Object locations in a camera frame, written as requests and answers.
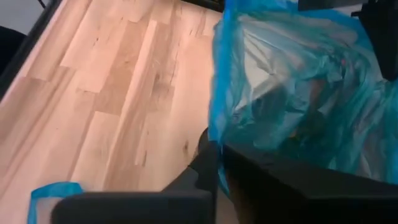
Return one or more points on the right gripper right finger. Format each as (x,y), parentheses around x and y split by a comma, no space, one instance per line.
(311,202)

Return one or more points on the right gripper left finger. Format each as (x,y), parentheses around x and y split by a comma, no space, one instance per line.
(140,208)

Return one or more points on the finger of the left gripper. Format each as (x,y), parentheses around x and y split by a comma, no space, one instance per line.
(385,40)

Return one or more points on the clear plastic trash bag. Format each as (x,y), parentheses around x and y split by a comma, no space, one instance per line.
(56,188)

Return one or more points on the teal cloth bag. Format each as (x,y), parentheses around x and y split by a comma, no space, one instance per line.
(295,93)

